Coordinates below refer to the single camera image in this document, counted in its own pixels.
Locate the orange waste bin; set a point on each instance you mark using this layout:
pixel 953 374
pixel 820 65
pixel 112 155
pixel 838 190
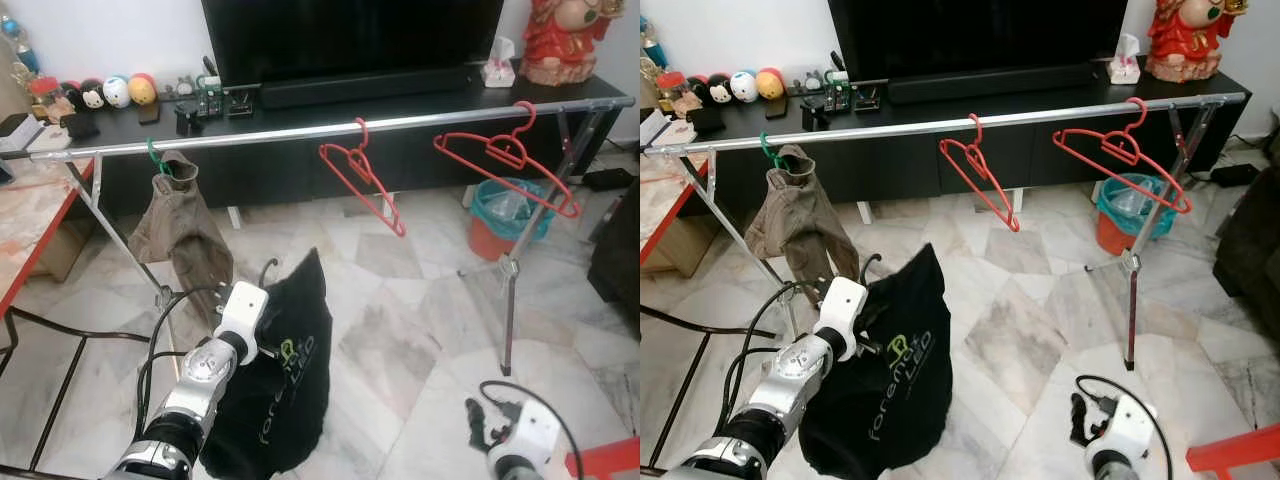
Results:
pixel 488 245
pixel 1115 240

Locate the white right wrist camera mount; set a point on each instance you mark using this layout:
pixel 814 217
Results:
pixel 535 430
pixel 1135 425

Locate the silver metal clothes rack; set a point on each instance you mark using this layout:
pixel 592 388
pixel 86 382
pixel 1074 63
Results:
pixel 350 128
pixel 950 122

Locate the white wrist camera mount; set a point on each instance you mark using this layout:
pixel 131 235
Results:
pixel 1135 425
pixel 535 430
pixel 843 305
pixel 240 308

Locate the green clothes hanger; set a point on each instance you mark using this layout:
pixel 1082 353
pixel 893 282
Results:
pixel 155 158
pixel 770 152

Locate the black clothes hanger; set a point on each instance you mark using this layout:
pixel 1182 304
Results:
pixel 265 270
pixel 865 265

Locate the red lid figurine jar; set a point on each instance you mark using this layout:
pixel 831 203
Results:
pixel 45 98
pixel 678 93

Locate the red plastic clothes hanger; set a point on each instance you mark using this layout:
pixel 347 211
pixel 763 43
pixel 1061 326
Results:
pixel 505 150
pixel 360 175
pixel 1125 145
pixel 978 170

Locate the small white pink box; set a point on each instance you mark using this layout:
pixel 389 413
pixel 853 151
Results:
pixel 498 70
pixel 1125 65

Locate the teal plastic bin liner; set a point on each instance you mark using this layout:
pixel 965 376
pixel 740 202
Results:
pixel 1160 205
pixel 535 210

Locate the black and white figurine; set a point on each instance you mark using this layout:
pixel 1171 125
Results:
pixel 92 96
pixel 718 91

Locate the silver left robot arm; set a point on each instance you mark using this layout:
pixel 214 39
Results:
pixel 190 395
pixel 775 390

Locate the black TV console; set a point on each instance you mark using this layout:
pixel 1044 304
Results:
pixel 920 160
pixel 300 165

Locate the black soundbar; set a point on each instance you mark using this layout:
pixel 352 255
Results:
pixel 990 83
pixel 370 88

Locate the red laughing Buddha statue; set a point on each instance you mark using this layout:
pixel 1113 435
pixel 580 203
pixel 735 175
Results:
pixel 1195 42
pixel 565 45

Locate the yellow orange egg figurine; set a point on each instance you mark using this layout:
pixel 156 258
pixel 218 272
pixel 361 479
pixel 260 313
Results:
pixel 770 83
pixel 143 89

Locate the dark brown sofa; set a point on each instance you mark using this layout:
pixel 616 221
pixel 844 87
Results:
pixel 1250 255
pixel 620 260

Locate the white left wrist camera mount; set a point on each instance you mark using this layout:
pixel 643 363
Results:
pixel 843 305
pixel 240 308

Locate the black flat television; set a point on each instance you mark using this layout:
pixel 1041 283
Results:
pixel 975 38
pixel 350 40

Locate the white egg figurine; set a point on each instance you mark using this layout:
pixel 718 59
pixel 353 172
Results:
pixel 117 91
pixel 744 86

